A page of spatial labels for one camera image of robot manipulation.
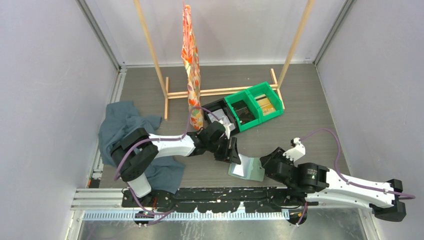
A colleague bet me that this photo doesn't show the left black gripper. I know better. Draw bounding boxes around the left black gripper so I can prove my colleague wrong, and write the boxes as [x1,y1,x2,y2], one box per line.
[207,136,241,165]

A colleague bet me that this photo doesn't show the green card holder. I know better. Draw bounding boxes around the green card holder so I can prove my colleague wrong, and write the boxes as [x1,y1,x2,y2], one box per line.
[228,153,265,182]

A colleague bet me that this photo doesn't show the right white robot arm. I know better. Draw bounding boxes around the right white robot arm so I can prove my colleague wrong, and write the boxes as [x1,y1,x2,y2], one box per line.
[260,146,407,222]

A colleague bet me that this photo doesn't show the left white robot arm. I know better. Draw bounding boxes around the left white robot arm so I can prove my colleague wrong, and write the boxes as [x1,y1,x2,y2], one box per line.
[110,121,242,207]

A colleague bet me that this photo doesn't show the cards in black bin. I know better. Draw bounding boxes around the cards in black bin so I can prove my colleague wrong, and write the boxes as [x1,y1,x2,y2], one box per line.
[207,108,236,127]

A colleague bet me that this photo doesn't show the green bin left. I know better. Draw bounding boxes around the green bin left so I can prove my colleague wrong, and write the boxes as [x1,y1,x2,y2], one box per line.
[224,89,262,132]

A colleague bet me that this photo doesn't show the green bin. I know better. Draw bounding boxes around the green bin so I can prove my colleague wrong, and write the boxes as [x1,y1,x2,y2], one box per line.
[224,89,262,132]
[247,82,284,122]

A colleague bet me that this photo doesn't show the black storage bin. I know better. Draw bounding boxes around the black storage bin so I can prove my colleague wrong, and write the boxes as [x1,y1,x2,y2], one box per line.
[202,98,240,136]

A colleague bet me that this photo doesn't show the green bin right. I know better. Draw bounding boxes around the green bin right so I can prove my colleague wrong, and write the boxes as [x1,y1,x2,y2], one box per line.
[247,82,284,122]

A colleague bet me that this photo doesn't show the wooden clothes rack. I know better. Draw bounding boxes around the wooden clothes rack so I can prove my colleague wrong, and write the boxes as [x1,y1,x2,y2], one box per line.
[133,0,315,120]

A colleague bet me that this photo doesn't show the orange floral hanging garment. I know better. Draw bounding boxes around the orange floral hanging garment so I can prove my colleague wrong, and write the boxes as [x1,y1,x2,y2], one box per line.
[181,4,204,130]

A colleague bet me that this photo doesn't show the blue-grey cloth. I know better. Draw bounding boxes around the blue-grey cloth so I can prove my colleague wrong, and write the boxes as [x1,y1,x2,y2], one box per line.
[98,100,186,195]

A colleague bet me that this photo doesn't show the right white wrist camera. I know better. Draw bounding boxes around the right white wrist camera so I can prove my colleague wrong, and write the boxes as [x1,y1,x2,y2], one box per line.
[283,137,306,163]

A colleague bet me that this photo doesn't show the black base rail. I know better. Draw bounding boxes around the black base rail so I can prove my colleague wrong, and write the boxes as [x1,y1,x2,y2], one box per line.
[138,186,305,214]

